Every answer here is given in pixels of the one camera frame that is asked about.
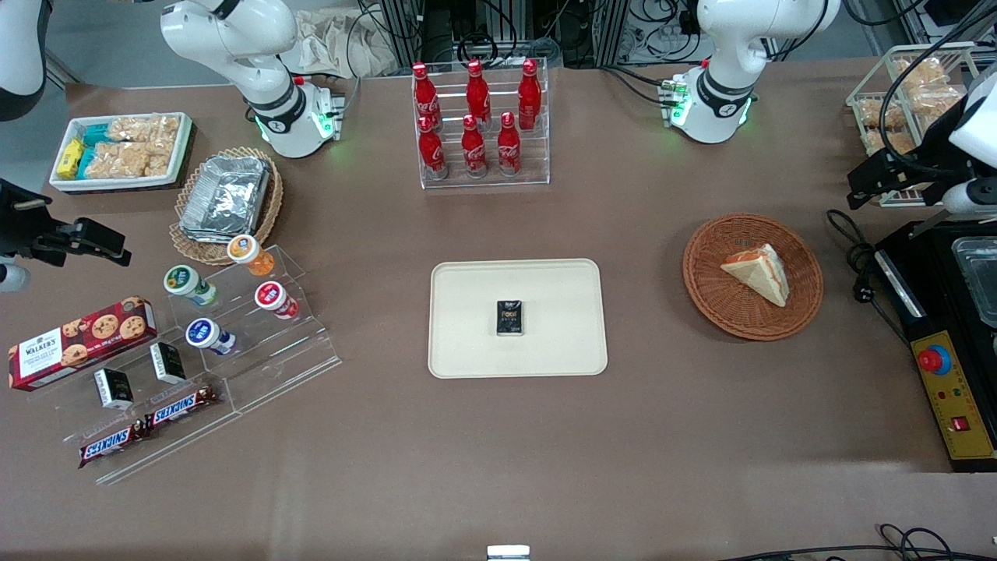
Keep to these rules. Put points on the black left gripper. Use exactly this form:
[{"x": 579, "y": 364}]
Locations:
[{"x": 924, "y": 169}]

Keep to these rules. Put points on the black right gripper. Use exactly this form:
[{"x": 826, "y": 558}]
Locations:
[{"x": 19, "y": 227}]

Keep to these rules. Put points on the triangular sandwich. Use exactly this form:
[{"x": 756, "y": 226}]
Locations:
[{"x": 759, "y": 274}]

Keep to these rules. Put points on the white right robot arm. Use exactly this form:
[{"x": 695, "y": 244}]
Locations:
[{"x": 265, "y": 86}]

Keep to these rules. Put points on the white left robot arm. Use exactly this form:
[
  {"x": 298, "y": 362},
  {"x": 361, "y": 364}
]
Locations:
[{"x": 724, "y": 78}]

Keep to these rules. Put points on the white rectangular snack tray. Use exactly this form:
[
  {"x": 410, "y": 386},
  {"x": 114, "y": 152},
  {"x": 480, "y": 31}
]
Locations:
[{"x": 183, "y": 148}]

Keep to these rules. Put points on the tan wicker basket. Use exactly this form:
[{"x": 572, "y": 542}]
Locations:
[{"x": 269, "y": 210}]

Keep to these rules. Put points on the brown round wicker basket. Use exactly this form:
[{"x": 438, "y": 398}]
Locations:
[{"x": 716, "y": 312}]

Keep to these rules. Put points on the cream plastic tray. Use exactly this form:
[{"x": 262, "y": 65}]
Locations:
[{"x": 475, "y": 327}]

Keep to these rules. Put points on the wrapped bread pack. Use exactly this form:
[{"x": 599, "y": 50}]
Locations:
[
  {"x": 888, "y": 142},
  {"x": 919, "y": 72},
  {"x": 880, "y": 113},
  {"x": 935, "y": 101}
]

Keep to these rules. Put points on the grey metal bar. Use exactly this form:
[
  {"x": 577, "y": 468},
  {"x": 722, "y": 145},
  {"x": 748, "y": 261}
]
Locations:
[{"x": 931, "y": 228}]

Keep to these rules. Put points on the green lid yogurt cup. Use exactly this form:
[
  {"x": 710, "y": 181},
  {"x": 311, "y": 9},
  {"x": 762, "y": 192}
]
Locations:
[{"x": 185, "y": 282}]

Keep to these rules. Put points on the teal snack pack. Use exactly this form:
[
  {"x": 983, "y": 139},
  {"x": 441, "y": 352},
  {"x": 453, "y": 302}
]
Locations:
[
  {"x": 99, "y": 134},
  {"x": 86, "y": 162}
]

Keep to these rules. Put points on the clear rice cracker pack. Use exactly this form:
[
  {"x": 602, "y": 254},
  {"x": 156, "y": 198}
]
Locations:
[
  {"x": 144, "y": 127},
  {"x": 128, "y": 160}
]

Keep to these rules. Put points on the yellow snack pack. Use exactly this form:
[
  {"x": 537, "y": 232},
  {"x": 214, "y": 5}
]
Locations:
[{"x": 70, "y": 158}]

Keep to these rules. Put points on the red Walkers cookie box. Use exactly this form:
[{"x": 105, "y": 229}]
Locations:
[{"x": 78, "y": 343}]

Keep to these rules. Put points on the stack of foil containers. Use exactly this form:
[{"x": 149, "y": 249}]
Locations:
[{"x": 226, "y": 195}]

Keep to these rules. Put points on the blue lid yogurt cup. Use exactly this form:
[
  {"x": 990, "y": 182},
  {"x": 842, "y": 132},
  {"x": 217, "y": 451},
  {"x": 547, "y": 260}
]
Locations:
[{"x": 204, "y": 333}]

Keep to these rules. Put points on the small black and white box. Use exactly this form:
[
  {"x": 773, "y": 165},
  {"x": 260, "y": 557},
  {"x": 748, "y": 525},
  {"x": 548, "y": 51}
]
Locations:
[
  {"x": 168, "y": 362},
  {"x": 115, "y": 388}
]

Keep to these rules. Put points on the black appliance housing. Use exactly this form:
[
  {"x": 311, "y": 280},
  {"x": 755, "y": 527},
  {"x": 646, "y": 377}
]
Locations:
[{"x": 935, "y": 296}]

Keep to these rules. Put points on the orange lid yogurt cup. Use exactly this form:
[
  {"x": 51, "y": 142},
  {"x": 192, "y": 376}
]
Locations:
[{"x": 248, "y": 251}]

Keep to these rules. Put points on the clear plastic container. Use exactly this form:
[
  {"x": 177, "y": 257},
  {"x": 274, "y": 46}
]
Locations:
[{"x": 977, "y": 280}]

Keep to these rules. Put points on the red lid yogurt cup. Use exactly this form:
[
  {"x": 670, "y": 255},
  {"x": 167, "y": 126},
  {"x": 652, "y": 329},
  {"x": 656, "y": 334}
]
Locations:
[{"x": 273, "y": 298}]

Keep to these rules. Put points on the Snickers chocolate bar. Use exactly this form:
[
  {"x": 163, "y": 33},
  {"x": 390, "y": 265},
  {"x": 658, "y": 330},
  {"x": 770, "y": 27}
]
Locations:
[
  {"x": 109, "y": 444},
  {"x": 179, "y": 407}
]

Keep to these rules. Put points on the red emergency stop button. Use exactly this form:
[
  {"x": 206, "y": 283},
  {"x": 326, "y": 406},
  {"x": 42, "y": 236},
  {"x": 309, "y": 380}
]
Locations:
[{"x": 932, "y": 360}]

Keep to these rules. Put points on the clear acrylic stepped stand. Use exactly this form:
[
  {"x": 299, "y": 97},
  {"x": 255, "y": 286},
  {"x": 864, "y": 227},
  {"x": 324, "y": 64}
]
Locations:
[{"x": 280, "y": 358}]

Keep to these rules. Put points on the yellow control panel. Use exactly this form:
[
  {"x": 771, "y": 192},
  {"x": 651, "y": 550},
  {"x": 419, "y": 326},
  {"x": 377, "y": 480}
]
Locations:
[{"x": 954, "y": 397}]

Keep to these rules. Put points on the beige cloth bag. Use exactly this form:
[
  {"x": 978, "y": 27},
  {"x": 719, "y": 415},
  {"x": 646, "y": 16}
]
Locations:
[{"x": 335, "y": 43}]

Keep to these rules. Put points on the clear acrylic bottle rack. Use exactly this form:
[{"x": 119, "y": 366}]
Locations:
[{"x": 537, "y": 156}]

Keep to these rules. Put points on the red cola bottle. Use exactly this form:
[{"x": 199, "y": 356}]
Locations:
[
  {"x": 473, "y": 152},
  {"x": 530, "y": 97},
  {"x": 477, "y": 93},
  {"x": 509, "y": 148},
  {"x": 433, "y": 152},
  {"x": 425, "y": 97}
]

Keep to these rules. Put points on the black box with gold print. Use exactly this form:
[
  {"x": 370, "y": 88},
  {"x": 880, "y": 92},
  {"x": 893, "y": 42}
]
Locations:
[{"x": 510, "y": 318}]

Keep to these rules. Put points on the small white block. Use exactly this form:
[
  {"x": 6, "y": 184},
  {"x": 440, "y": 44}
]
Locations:
[{"x": 508, "y": 553}]

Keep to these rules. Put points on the black aluminium frame rack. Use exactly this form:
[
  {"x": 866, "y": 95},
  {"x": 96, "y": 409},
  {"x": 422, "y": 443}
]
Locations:
[{"x": 452, "y": 31}]

